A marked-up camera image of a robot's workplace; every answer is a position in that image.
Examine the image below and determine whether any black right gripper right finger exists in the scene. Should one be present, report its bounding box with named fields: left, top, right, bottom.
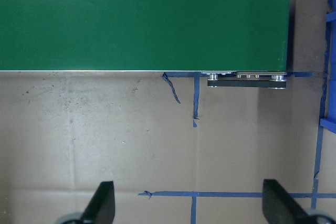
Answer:
left=262, top=178, right=336, bottom=224

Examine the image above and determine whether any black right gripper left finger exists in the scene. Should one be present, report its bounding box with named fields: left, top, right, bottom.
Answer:
left=56, top=180, right=116, bottom=224

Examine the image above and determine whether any blue bin on robot right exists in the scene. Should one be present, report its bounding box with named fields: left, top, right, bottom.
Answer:
left=320, top=0, right=335, bottom=133

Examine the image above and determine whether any green conveyor belt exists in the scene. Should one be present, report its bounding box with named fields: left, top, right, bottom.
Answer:
left=1, top=0, right=289, bottom=89

